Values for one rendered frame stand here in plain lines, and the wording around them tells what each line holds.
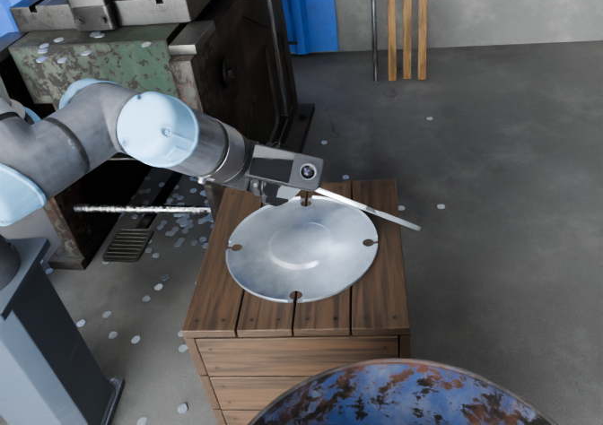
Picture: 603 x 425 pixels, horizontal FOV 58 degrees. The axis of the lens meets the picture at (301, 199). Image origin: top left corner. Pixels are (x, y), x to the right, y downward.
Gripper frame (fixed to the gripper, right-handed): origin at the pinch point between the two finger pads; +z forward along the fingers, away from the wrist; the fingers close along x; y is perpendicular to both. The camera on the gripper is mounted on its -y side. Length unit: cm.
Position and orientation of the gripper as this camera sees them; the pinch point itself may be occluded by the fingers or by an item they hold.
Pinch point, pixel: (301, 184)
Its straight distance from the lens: 87.7
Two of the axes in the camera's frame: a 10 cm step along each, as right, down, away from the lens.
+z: 4.2, 1.4, 9.0
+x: -2.5, 9.7, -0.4
